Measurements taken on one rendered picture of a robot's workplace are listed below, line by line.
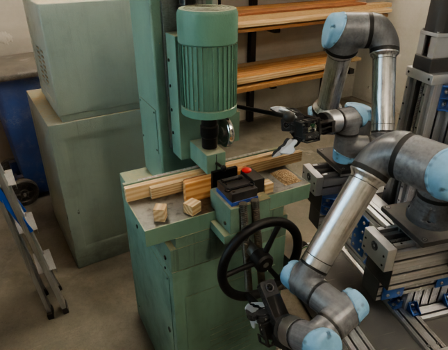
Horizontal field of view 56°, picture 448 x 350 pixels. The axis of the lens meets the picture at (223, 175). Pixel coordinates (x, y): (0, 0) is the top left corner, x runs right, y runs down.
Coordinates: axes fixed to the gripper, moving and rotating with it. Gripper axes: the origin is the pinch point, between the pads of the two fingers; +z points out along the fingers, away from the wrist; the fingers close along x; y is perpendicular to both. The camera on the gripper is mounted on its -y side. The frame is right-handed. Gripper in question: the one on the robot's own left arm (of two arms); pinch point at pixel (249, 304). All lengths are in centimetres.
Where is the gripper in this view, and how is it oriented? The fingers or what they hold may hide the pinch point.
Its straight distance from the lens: 126.3
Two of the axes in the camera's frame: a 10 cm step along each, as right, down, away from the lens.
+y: 2.2, 9.7, 0.3
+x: 8.8, -2.1, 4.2
